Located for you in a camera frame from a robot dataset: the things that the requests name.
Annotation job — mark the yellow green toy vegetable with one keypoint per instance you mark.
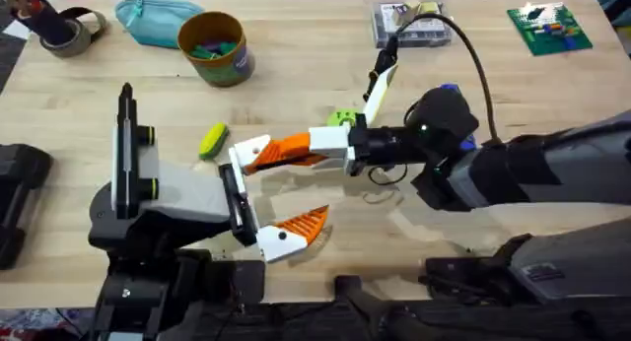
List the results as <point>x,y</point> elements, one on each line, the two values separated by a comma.
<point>214,141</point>

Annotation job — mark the black bulky device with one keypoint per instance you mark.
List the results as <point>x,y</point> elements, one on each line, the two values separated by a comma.
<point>22,193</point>

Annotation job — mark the teal zip bag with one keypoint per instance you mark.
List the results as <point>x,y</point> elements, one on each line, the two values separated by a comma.
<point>155,20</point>

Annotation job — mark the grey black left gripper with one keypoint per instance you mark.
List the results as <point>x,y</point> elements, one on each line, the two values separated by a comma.
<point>187,193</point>

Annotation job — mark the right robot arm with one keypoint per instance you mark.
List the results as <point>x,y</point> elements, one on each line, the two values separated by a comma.
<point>567,168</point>

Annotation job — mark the black rail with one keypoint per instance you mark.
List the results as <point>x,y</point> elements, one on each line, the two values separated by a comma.
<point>305,323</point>

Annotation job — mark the grey tape roll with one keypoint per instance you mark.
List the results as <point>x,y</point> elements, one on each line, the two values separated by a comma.
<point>81,38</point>

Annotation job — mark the clear plastic parts box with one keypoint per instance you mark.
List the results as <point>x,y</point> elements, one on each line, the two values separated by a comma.
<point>424,28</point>

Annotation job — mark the green disc with holes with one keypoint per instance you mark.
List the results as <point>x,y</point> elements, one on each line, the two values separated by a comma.
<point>340,117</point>

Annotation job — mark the left wrist upright black plate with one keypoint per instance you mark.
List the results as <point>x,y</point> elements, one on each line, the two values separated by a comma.
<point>126,154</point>

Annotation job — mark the right wrist upright flat plate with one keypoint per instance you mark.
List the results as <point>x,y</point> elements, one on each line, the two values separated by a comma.
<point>378,95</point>

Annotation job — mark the green board with blocks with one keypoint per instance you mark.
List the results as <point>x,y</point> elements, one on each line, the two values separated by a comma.
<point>549,30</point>

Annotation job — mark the brown tub with toys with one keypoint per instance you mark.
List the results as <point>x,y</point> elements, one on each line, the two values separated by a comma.
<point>219,60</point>

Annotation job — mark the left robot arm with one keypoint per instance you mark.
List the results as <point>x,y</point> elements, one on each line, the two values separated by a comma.
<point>148,292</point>

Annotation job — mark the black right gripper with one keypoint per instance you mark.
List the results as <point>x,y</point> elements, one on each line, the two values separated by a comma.
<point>443,114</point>

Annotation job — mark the orange ribbed wedge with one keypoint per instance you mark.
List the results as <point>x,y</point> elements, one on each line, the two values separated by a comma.
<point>286,150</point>

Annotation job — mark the dark tool with brown tip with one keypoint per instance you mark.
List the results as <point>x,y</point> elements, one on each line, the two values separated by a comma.
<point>47,20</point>

